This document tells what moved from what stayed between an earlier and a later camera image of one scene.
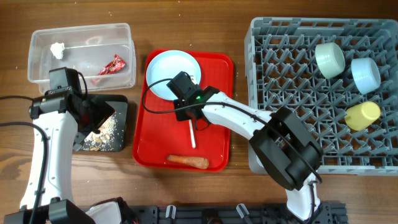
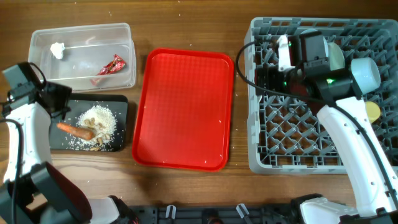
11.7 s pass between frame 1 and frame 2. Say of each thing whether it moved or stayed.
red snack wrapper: stayed
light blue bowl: stayed
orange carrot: moved
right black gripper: moved
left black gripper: moved
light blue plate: moved
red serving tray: stayed
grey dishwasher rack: stayed
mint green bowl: stayed
